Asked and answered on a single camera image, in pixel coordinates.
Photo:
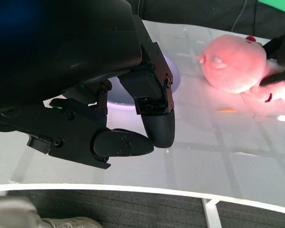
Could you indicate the black backdrop curtain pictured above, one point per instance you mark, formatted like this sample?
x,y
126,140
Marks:
x,y
192,12

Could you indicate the small orange scrap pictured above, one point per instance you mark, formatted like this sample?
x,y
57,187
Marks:
x,y
226,110

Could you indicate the grey trouser leg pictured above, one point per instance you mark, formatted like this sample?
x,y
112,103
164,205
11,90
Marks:
x,y
12,213

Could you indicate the lavender round plate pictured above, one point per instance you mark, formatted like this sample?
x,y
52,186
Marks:
x,y
177,78

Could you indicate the pink plush doll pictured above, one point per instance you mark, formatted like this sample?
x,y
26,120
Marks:
x,y
232,64

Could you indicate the grey sneaker shoe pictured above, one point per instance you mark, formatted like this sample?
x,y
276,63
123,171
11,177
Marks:
x,y
71,223

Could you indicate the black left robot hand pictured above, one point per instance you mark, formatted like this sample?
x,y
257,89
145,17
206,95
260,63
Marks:
x,y
61,59

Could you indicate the white table frame bracket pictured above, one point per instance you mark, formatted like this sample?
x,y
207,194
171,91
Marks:
x,y
211,213

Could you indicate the green screen cloth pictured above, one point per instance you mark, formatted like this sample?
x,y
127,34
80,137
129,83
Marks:
x,y
280,6

